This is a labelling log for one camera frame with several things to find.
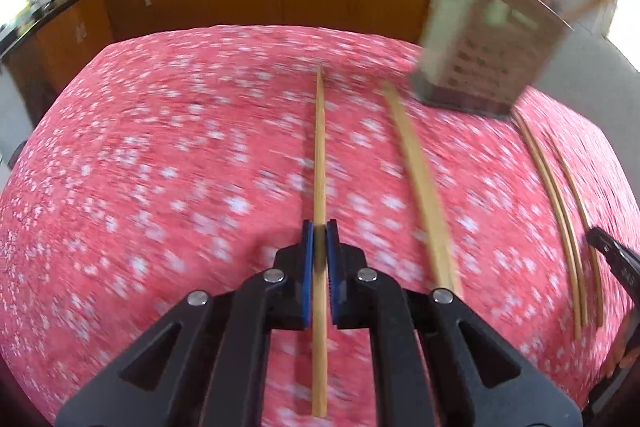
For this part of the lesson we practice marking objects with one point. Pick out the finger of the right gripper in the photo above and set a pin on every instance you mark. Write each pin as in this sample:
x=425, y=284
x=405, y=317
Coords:
x=623, y=262

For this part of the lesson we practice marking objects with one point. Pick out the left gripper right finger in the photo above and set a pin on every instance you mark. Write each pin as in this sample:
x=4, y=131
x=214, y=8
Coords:
x=435, y=361

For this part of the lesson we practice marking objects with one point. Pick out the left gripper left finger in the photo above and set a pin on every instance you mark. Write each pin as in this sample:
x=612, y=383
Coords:
x=204, y=362

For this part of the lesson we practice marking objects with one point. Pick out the person's right hand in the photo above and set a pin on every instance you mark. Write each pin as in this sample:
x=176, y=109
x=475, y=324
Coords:
x=619, y=355

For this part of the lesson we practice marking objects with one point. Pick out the pink floral tablecloth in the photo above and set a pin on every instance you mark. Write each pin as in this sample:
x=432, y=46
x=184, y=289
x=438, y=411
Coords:
x=185, y=159

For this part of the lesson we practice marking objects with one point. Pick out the beige perforated utensil holder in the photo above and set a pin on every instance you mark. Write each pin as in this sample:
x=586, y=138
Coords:
x=479, y=56

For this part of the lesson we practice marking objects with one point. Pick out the lower wooden cabinets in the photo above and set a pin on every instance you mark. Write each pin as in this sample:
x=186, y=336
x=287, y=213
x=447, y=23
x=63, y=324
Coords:
x=48, y=59

